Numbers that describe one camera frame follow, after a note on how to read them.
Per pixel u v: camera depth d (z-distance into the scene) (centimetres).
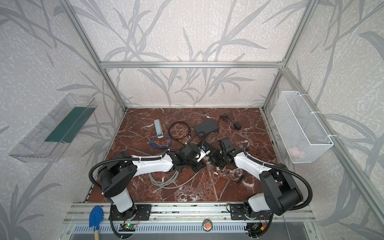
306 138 60
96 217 72
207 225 70
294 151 72
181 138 102
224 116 116
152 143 99
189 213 75
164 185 81
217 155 80
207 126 109
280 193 43
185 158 68
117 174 46
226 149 70
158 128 102
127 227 71
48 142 63
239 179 85
